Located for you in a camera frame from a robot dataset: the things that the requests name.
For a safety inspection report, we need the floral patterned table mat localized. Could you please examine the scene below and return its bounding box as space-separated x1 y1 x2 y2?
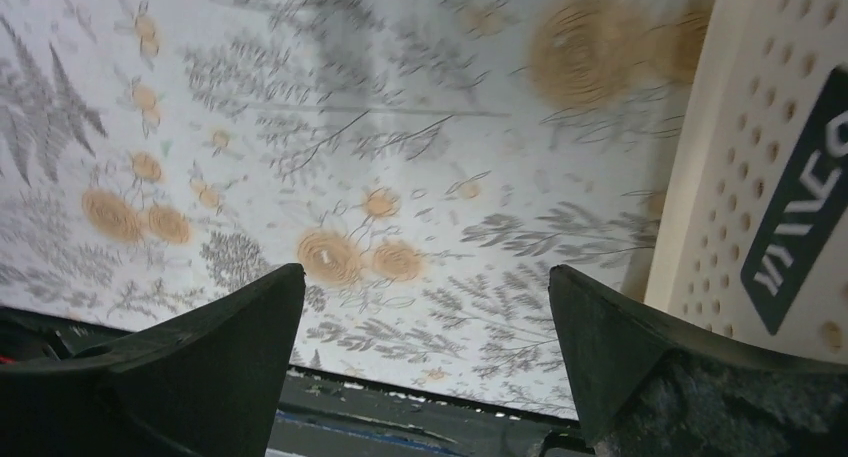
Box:
1 0 713 418

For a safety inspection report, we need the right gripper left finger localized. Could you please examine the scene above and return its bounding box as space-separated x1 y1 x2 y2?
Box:
1 263 305 456

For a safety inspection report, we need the cream perforated plastic basket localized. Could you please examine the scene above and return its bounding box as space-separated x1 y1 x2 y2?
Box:
644 0 847 364

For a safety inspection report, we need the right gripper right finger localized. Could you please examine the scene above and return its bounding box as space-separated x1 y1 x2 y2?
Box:
548 265 847 456

